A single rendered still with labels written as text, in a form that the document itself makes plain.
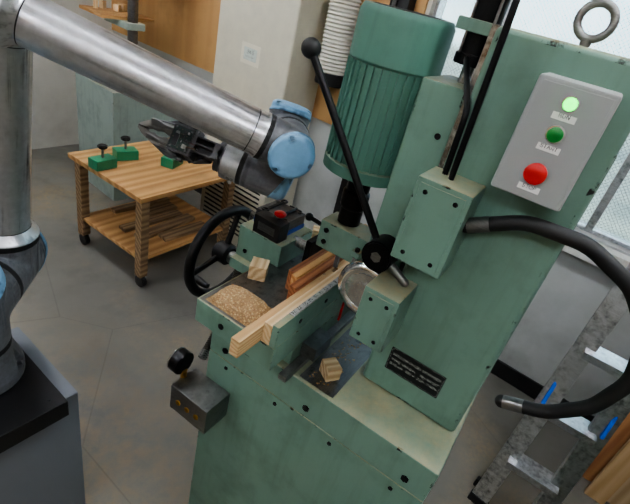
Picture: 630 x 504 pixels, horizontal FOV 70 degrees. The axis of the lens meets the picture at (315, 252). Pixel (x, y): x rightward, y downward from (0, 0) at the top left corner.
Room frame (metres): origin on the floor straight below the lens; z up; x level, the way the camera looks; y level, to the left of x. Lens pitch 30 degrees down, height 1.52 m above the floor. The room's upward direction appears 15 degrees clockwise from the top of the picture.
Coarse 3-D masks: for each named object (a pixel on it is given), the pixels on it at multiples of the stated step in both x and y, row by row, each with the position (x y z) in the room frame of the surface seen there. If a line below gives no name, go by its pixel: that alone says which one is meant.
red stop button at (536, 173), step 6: (528, 168) 0.63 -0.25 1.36; (534, 168) 0.62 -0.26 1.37; (540, 168) 0.62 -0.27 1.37; (528, 174) 0.62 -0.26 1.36; (534, 174) 0.62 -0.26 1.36; (540, 174) 0.62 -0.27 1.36; (546, 174) 0.62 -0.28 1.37; (528, 180) 0.62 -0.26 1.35; (534, 180) 0.62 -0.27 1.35; (540, 180) 0.62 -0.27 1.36
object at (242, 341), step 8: (320, 280) 0.87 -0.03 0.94; (304, 288) 0.82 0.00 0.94; (296, 296) 0.78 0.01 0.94; (280, 304) 0.74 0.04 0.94; (288, 304) 0.75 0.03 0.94; (272, 312) 0.71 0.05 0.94; (256, 320) 0.68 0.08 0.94; (264, 320) 0.68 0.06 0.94; (248, 328) 0.65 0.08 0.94; (256, 328) 0.65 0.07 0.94; (240, 336) 0.62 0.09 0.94; (248, 336) 0.63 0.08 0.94; (256, 336) 0.65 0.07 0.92; (232, 344) 0.61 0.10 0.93; (240, 344) 0.61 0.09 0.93; (248, 344) 0.63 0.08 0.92; (232, 352) 0.61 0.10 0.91; (240, 352) 0.61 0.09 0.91
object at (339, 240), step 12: (336, 216) 0.95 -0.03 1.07; (324, 228) 0.91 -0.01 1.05; (336, 228) 0.90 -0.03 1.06; (348, 228) 0.90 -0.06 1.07; (360, 228) 0.92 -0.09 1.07; (324, 240) 0.90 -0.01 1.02; (336, 240) 0.89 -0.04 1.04; (348, 240) 0.88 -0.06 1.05; (360, 240) 0.87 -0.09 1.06; (336, 252) 0.89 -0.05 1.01; (348, 252) 0.88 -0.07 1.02
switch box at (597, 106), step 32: (544, 96) 0.65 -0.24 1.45; (576, 96) 0.63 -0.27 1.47; (608, 96) 0.62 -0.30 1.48; (544, 128) 0.64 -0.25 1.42; (576, 128) 0.62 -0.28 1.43; (512, 160) 0.65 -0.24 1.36; (544, 160) 0.63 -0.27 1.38; (576, 160) 0.61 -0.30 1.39; (512, 192) 0.64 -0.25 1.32; (544, 192) 0.62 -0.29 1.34
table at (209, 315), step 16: (240, 256) 0.99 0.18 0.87; (272, 272) 0.91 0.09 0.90; (256, 288) 0.83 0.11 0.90; (272, 288) 0.84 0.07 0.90; (208, 304) 0.73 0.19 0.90; (272, 304) 0.79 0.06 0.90; (336, 304) 0.88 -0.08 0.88; (208, 320) 0.73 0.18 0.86; (224, 320) 0.71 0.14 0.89; (320, 320) 0.82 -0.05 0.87; (224, 336) 0.71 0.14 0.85; (304, 336) 0.76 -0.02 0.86; (256, 352) 0.67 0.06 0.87; (272, 352) 0.65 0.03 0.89; (288, 352) 0.71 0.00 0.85
